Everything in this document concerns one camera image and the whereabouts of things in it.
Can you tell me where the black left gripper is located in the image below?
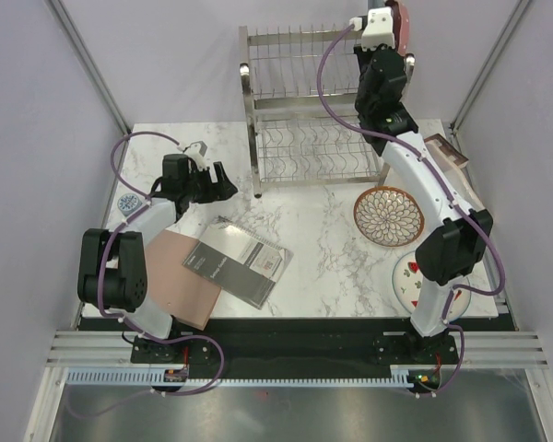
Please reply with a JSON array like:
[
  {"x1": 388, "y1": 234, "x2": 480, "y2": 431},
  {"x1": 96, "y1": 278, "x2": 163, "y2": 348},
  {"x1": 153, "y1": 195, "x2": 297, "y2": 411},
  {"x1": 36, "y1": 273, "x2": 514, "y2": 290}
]
[{"x1": 182, "y1": 162, "x2": 237, "y2": 204}]

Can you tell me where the floral patterned orange-rim bowl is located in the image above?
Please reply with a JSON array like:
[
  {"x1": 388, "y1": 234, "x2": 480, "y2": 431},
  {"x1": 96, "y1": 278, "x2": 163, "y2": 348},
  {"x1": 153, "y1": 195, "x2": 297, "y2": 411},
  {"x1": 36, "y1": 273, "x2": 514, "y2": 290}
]
[{"x1": 353, "y1": 186, "x2": 425, "y2": 248}]

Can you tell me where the pink dotted scalloped plate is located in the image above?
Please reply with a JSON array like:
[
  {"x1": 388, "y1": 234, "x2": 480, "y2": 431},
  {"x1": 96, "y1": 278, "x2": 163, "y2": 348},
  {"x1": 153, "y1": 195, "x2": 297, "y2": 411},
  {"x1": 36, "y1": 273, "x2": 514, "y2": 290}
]
[{"x1": 385, "y1": 0, "x2": 410, "y2": 56}]

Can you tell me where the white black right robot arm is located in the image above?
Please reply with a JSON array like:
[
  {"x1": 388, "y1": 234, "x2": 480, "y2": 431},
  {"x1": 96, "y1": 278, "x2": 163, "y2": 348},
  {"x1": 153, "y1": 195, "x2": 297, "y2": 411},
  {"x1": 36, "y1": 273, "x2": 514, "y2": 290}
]
[{"x1": 353, "y1": 44, "x2": 493, "y2": 363}]

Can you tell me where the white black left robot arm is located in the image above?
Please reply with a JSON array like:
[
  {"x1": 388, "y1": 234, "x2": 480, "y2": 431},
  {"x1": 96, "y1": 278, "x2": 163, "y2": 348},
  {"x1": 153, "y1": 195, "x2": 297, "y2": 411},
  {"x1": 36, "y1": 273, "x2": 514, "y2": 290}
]
[{"x1": 77, "y1": 154, "x2": 238, "y2": 362}]

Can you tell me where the stainless steel dish rack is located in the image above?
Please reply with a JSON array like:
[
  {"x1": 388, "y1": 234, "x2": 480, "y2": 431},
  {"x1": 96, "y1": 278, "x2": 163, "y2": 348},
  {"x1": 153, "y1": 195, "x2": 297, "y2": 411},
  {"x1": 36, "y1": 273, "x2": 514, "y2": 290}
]
[{"x1": 239, "y1": 26, "x2": 389, "y2": 197}]

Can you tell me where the grey setup guide booklet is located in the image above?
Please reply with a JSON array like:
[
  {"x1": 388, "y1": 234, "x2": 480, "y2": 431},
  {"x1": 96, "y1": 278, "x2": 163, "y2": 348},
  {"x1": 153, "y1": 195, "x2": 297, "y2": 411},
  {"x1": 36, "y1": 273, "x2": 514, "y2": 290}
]
[{"x1": 183, "y1": 216, "x2": 293, "y2": 309}]

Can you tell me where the blue white round tin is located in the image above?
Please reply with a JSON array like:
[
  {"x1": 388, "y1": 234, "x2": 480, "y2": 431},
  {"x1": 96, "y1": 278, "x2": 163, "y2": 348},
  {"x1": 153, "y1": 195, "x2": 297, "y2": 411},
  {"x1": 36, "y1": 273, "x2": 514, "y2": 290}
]
[{"x1": 117, "y1": 192, "x2": 143, "y2": 217}]

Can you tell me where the pink notebook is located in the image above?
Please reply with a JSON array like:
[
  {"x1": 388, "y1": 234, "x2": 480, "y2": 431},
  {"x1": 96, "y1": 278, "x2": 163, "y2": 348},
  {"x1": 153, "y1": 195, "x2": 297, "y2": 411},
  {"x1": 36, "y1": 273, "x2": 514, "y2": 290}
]
[{"x1": 145, "y1": 230, "x2": 221, "y2": 330}]

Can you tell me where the white watermelon pattern plate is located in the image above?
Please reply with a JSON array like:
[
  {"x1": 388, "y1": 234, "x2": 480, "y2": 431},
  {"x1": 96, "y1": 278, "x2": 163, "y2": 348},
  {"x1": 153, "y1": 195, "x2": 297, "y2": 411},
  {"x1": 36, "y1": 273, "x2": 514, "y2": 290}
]
[{"x1": 392, "y1": 251, "x2": 471, "y2": 321}]

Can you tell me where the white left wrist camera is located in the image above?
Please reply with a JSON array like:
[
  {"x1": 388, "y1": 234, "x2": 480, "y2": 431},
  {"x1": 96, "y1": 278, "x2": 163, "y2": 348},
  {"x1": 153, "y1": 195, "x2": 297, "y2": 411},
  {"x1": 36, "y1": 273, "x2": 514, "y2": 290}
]
[{"x1": 179, "y1": 141, "x2": 209, "y2": 173}]

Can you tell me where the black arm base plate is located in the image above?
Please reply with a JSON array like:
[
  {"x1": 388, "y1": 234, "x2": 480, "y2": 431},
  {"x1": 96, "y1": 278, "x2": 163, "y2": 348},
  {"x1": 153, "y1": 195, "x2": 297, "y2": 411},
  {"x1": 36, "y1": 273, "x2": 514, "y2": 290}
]
[{"x1": 79, "y1": 315, "x2": 515, "y2": 378}]

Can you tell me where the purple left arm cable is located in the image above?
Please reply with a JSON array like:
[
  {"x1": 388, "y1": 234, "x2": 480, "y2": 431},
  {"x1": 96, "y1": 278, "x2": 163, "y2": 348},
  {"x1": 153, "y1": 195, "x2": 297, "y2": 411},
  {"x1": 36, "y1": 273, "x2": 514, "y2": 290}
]
[{"x1": 99, "y1": 131, "x2": 226, "y2": 419}]

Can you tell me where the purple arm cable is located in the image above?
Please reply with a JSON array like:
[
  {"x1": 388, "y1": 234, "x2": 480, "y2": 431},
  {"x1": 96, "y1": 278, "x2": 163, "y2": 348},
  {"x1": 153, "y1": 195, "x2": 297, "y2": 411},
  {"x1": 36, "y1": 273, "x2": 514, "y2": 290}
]
[
  {"x1": 99, "y1": 131, "x2": 226, "y2": 419},
  {"x1": 316, "y1": 25, "x2": 508, "y2": 400}
]

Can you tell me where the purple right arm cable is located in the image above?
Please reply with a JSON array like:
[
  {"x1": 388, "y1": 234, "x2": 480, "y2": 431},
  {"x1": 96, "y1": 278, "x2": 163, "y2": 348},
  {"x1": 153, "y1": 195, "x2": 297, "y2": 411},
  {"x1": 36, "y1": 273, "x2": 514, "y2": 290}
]
[{"x1": 316, "y1": 25, "x2": 508, "y2": 400}]

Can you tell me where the aluminium frame post left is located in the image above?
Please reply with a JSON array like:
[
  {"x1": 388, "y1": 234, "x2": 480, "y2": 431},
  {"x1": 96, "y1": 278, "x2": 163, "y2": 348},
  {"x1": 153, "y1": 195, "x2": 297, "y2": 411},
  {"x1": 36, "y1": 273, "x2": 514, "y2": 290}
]
[{"x1": 45, "y1": 0, "x2": 131, "y2": 134}]

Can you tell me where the aluminium frame post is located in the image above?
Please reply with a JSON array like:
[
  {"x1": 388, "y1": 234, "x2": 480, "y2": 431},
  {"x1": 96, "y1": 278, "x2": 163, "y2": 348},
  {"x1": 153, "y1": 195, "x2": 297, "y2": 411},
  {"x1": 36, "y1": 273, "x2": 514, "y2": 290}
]
[
  {"x1": 45, "y1": 0, "x2": 131, "y2": 134},
  {"x1": 449, "y1": 0, "x2": 534, "y2": 134}
]

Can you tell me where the light blue cable duct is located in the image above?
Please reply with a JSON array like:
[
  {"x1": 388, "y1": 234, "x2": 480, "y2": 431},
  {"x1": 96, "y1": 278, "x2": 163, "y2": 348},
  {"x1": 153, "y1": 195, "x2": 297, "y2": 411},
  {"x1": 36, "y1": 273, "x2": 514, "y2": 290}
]
[{"x1": 65, "y1": 366, "x2": 424, "y2": 388}]

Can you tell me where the aluminium frame post right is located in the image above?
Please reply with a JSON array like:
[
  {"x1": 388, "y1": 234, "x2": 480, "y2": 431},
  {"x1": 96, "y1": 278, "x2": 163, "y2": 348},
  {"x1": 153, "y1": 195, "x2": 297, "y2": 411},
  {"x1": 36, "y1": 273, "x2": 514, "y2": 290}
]
[{"x1": 449, "y1": 0, "x2": 534, "y2": 134}]

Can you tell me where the aluminium front rail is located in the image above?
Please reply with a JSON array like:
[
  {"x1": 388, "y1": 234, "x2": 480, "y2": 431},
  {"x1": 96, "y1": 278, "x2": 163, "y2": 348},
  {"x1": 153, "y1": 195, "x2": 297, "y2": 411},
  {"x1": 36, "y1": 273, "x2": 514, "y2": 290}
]
[{"x1": 47, "y1": 331, "x2": 547, "y2": 369}]

